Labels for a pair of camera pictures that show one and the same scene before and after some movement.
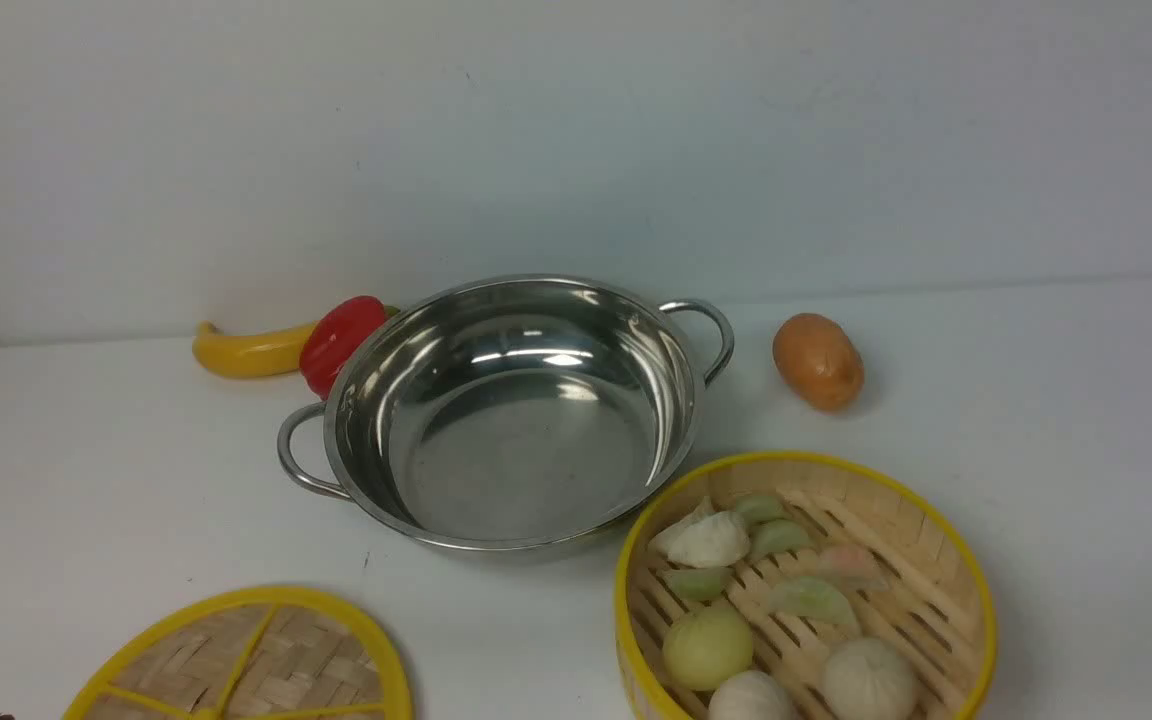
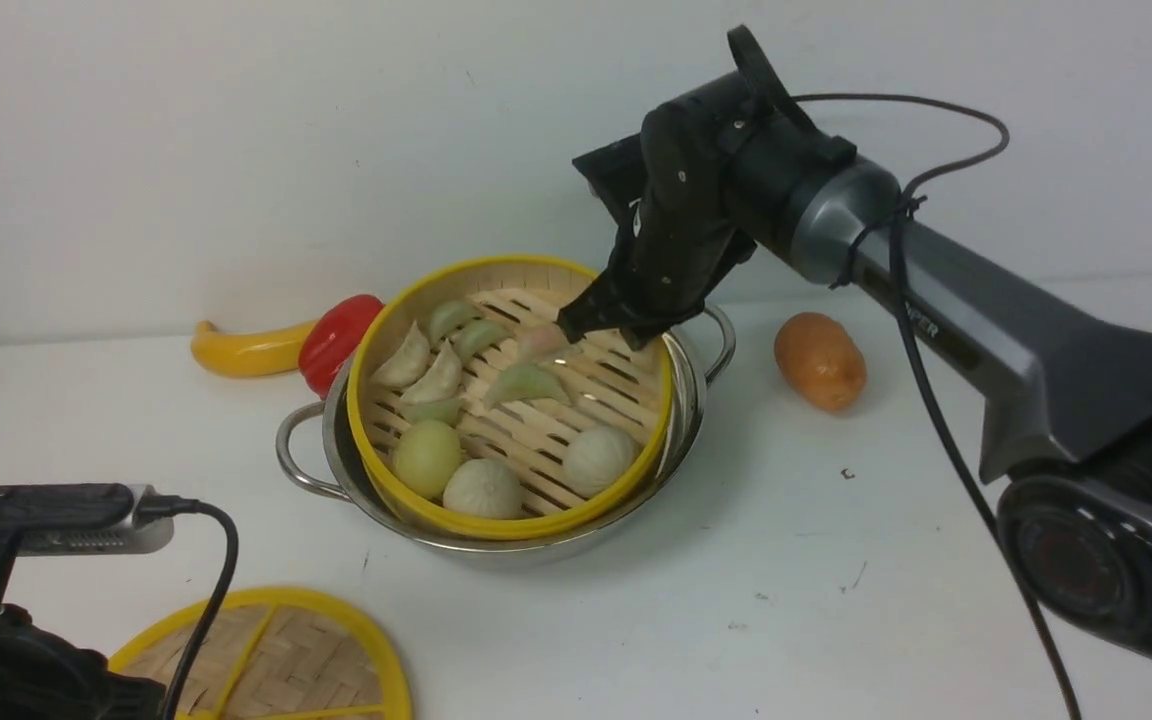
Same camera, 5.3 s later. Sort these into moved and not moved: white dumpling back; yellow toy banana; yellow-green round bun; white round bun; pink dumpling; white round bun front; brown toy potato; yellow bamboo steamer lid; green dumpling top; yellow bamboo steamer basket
Moved: pink dumpling; yellow-green round bun; green dumpling top; white round bun front; yellow bamboo steamer basket; white dumpling back; white round bun
Not moved: brown toy potato; yellow bamboo steamer lid; yellow toy banana
